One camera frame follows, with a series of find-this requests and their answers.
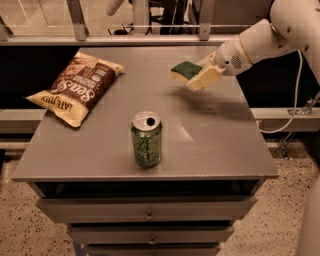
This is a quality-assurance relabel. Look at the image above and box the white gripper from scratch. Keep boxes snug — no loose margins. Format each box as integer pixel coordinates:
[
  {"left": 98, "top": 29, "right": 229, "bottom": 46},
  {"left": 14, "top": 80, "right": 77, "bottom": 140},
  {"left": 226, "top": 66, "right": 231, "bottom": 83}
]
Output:
[{"left": 187, "top": 36, "right": 252, "bottom": 91}]

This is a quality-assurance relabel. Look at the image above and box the green and yellow sponge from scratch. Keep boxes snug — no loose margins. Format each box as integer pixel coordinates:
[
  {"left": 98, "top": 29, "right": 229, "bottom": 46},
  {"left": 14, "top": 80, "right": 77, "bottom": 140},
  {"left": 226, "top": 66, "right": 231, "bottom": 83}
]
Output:
[{"left": 170, "top": 61, "right": 202, "bottom": 83}]

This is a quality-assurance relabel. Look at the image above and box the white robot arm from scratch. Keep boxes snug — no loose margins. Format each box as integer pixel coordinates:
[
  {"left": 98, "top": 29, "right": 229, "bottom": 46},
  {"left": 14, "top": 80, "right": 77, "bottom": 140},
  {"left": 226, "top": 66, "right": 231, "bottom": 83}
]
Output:
[{"left": 187, "top": 0, "right": 320, "bottom": 91}]

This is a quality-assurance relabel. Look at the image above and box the green soda can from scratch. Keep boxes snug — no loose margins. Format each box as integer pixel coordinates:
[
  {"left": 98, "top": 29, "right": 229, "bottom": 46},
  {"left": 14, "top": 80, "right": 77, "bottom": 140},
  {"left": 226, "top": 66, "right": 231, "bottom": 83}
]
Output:
[{"left": 131, "top": 111, "right": 162, "bottom": 168}]

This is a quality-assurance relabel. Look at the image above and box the grey drawer cabinet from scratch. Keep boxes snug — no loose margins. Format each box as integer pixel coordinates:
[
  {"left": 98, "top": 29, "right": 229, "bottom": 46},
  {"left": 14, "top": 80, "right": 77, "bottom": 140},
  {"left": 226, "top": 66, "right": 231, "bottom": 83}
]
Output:
[{"left": 13, "top": 46, "right": 278, "bottom": 256}]

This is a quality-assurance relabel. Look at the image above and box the brown and yellow chip bag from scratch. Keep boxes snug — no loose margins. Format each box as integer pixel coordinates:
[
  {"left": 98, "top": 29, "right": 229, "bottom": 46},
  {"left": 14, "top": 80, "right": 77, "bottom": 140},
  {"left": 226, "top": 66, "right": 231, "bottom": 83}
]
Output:
[{"left": 26, "top": 52, "right": 124, "bottom": 128}]

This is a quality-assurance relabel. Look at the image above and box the grey metal railing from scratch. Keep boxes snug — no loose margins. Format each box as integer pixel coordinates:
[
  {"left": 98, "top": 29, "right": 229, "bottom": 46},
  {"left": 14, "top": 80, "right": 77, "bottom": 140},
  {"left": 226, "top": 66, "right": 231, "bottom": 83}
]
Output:
[{"left": 0, "top": 0, "right": 254, "bottom": 47}]

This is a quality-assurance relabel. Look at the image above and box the top grey drawer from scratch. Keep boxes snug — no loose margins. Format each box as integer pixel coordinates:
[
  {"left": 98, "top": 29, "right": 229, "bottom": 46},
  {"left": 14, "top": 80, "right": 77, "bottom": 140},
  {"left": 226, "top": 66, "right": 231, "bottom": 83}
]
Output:
[{"left": 37, "top": 196, "right": 257, "bottom": 224}]

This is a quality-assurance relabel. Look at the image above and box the grey drawer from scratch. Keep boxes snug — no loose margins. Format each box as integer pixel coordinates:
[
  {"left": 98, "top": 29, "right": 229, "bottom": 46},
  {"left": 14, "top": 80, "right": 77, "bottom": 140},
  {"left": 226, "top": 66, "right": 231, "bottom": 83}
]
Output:
[
  {"left": 37, "top": 196, "right": 257, "bottom": 224},
  {"left": 68, "top": 225, "right": 234, "bottom": 245},
  {"left": 87, "top": 244, "right": 221, "bottom": 256}
]

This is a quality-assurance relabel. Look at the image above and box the bottom grey drawer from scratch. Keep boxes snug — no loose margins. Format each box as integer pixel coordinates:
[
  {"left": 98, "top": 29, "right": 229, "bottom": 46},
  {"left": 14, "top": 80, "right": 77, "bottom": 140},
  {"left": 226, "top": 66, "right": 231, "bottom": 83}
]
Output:
[{"left": 87, "top": 244, "right": 221, "bottom": 256}]

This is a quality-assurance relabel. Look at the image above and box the middle grey drawer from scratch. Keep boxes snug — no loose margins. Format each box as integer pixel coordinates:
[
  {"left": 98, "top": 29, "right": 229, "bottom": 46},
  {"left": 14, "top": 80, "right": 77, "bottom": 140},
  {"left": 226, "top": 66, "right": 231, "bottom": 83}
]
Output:
[{"left": 68, "top": 225, "right": 234, "bottom": 245}]

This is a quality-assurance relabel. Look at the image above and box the white cable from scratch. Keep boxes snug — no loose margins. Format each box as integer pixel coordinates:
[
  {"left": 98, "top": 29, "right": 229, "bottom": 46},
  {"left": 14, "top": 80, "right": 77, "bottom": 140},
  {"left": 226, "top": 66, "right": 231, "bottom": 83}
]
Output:
[{"left": 259, "top": 49, "right": 304, "bottom": 135}]

